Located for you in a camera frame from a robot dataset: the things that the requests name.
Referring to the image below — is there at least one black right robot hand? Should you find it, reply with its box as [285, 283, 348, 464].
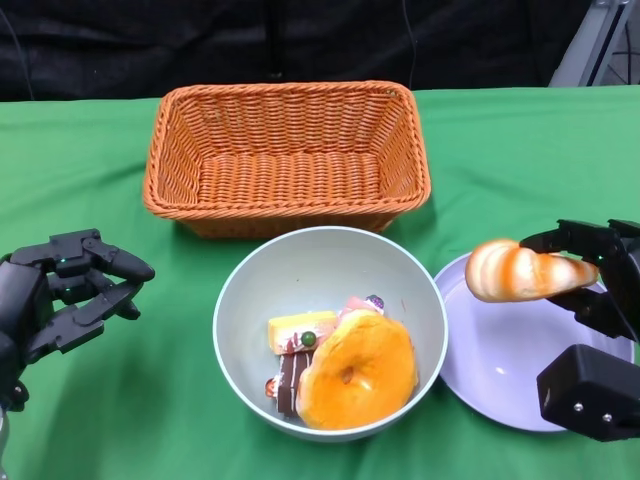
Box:
[519, 218, 640, 344]

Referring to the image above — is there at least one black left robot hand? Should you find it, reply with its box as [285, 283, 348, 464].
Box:
[0, 228, 156, 411]

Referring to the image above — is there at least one orange striped twisted bread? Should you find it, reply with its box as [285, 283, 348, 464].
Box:
[464, 239, 600, 304]

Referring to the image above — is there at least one orange ring doughnut bread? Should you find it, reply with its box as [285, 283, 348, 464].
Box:
[295, 308, 420, 431]

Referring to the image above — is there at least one coral layered cake slice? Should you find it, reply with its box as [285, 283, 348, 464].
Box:
[339, 294, 386, 326]

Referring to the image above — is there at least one yellow cake slice green ball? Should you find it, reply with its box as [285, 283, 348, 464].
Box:
[267, 309, 339, 356]

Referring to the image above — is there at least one brown chocolate cake slice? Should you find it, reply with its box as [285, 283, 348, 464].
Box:
[264, 349, 316, 416]

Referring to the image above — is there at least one pale grey-green bowl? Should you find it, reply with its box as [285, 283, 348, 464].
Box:
[212, 225, 449, 444]

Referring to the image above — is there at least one lilac plate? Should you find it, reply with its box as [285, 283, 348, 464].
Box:
[432, 249, 636, 434]

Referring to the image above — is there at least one orange wicker basket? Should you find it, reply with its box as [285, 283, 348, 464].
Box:
[142, 79, 432, 240]

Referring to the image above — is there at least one green tablecloth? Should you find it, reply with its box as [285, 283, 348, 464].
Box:
[0, 83, 640, 480]

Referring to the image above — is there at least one black backdrop cloth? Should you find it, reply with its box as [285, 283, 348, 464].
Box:
[0, 0, 586, 104]

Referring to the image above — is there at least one aluminium frame profile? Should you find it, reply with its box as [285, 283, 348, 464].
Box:
[549, 0, 640, 89]

